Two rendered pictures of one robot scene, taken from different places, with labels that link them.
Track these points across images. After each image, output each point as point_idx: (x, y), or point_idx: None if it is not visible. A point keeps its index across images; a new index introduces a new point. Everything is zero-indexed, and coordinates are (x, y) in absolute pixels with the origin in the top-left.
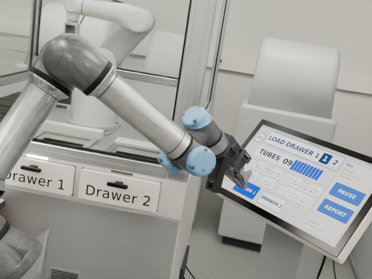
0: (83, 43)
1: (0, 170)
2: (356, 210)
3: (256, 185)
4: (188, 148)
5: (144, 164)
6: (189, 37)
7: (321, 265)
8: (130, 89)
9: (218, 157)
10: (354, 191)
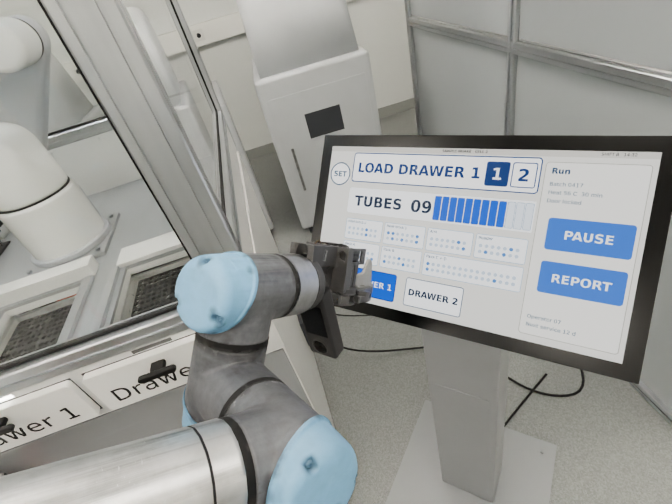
0: None
1: None
2: (630, 268)
3: (384, 271)
4: (252, 496)
5: (178, 316)
6: (76, 47)
7: None
8: None
9: (312, 307)
10: (603, 226)
